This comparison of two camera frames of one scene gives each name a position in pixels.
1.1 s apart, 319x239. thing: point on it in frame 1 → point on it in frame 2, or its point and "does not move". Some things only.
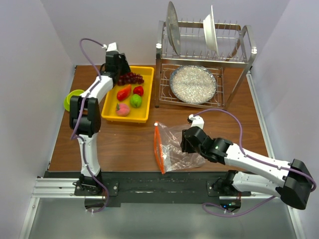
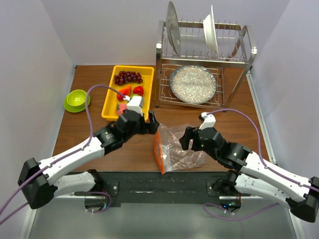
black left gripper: [126, 67] → [148, 128]
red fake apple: [138, 90] does not move
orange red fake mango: [124, 93] does not move
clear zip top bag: [170, 155] does not move
